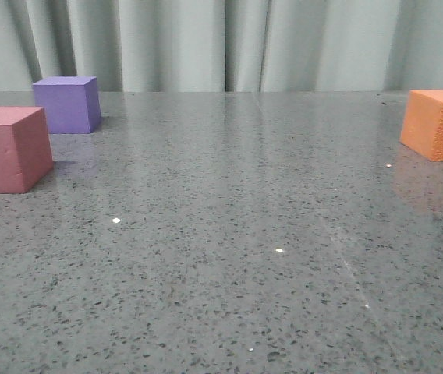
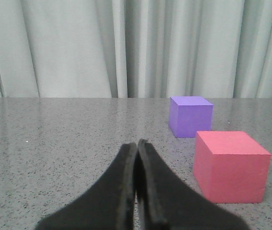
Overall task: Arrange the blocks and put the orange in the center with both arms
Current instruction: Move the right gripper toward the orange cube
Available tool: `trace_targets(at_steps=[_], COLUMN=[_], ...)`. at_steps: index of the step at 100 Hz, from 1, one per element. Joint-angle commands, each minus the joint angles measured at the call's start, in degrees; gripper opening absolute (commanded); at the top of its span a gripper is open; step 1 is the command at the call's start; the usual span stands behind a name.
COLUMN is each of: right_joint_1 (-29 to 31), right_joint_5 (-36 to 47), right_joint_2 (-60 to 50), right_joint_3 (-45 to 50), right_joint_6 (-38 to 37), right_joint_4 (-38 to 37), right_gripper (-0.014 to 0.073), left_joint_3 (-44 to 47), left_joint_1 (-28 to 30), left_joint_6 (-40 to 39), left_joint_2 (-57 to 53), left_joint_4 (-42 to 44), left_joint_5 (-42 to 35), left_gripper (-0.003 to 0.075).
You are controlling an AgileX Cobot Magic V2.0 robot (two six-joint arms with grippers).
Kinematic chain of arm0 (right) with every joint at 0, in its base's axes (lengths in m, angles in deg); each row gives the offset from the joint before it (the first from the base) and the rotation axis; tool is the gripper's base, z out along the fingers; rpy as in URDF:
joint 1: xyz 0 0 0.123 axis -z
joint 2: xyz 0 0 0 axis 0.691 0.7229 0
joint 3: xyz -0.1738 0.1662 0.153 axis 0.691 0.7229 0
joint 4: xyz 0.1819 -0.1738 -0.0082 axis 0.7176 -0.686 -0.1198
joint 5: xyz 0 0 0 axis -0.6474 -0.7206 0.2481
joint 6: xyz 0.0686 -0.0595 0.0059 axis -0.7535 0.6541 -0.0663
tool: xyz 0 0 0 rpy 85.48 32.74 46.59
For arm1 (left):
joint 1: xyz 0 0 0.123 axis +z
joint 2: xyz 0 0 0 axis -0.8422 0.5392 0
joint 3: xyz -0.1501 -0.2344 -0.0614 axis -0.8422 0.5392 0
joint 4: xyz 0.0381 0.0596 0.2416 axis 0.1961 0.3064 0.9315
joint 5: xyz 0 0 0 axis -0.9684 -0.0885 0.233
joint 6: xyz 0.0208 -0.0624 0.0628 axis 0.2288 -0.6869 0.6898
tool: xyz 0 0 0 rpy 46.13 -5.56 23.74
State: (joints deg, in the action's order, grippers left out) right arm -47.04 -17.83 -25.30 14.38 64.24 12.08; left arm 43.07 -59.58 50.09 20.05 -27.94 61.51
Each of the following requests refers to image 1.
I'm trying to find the red foam cube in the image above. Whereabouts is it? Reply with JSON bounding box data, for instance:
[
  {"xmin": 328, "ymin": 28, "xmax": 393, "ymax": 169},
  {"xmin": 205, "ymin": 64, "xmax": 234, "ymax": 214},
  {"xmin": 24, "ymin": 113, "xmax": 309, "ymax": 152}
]
[{"xmin": 0, "ymin": 106, "xmax": 54, "ymax": 194}]

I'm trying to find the orange foam cube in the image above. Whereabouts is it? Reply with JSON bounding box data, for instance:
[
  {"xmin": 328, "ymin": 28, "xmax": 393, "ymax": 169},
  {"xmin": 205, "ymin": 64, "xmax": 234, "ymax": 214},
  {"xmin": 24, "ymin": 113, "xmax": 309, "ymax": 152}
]
[{"xmin": 399, "ymin": 90, "xmax": 443, "ymax": 161}]

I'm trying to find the pale green curtain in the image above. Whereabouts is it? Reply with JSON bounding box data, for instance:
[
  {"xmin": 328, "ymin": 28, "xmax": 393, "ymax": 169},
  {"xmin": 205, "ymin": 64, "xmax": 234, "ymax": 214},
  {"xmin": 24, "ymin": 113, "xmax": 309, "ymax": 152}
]
[{"xmin": 0, "ymin": 1, "xmax": 443, "ymax": 92}]

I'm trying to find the purple foam cube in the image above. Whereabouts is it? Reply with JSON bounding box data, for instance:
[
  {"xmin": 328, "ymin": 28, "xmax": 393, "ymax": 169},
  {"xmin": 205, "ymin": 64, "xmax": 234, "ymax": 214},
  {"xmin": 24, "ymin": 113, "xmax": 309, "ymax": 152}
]
[{"xmin": 32, "ymin": 76, "xmax": 101, "ymax": 134}]

